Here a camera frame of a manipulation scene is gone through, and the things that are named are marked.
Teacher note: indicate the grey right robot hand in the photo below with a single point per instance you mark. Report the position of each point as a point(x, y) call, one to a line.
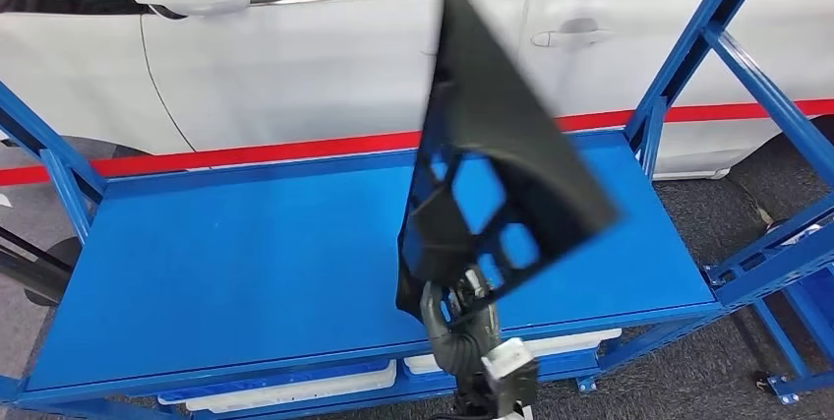
point(472, 306)

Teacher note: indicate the black plastic car part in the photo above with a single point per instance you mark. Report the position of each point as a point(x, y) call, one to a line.
point(495, 111)

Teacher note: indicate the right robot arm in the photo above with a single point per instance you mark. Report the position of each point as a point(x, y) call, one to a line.
point(462, 355)

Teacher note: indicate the blue metal shelf rack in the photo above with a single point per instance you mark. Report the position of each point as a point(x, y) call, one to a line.
point(228, 260)

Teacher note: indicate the blue shelf rack on castors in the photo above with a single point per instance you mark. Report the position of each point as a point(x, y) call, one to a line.
point(769, 267)

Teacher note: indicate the white plastic crate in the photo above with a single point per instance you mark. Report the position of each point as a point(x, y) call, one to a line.
point(293, 394)
point(573, 342)

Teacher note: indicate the white car with red stripe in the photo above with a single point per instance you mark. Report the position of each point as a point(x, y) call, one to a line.
point(293, 78)

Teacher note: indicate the black round stanchion base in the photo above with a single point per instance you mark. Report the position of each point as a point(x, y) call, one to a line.
point(65, 254)

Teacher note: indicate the stanchion with chrome base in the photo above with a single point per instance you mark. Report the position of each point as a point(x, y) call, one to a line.
point(26, 274)

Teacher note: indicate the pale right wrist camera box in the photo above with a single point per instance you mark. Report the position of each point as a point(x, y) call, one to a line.
point(508, 358)

